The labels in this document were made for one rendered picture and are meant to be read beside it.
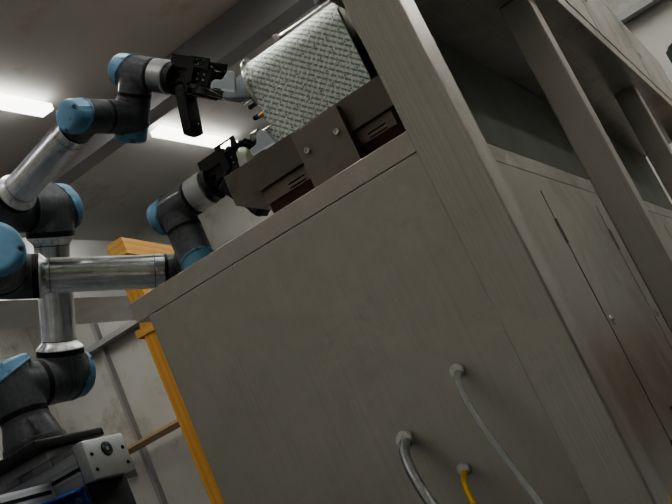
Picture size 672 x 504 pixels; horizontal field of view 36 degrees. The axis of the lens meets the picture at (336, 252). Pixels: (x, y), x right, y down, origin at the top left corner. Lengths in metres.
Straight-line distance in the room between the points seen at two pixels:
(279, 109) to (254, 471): 0.72
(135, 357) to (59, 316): 9.02
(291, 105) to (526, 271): 1.10
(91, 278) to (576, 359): 1.39
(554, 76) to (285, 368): 0.75
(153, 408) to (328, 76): 9.63
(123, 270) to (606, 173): 1.01
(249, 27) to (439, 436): 6.33
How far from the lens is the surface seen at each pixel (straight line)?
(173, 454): 11.43
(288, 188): 1.85
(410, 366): 1.67
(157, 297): 1.91
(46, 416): 2.53
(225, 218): 10.88
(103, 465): 2.39
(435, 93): 1.11
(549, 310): 1.06
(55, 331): 2.61
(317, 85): 2.06
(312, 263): 1.74
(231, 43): 7.87
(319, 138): 1.79
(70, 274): 2.25
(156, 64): 2.29
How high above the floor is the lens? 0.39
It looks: 13 degrees up
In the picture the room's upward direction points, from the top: 25 degrees counter-clockwise
